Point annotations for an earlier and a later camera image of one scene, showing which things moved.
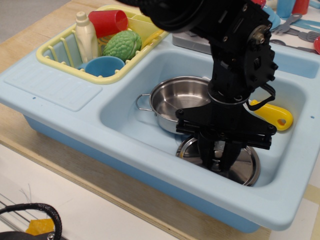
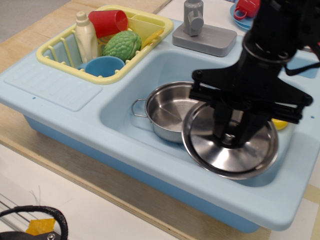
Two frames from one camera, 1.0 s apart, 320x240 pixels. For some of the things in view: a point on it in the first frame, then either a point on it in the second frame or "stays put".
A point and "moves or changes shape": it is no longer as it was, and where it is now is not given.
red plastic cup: x=106 y=22 stays put
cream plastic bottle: x=86 y=37 stays put
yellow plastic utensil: x=152 y=38 stays put
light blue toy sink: x=104 y=122 stays put
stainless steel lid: x=245 y=169 moves or changes shape
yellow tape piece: x=40 y=226 stays put
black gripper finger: x=206 y=146 to x=222 y=117
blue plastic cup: x=103 y=65 stays put
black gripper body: x=227 y=115 to x=251 y=86
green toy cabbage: x=124 y=44 stays put
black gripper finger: x=232 y=152 to x=251 y=124
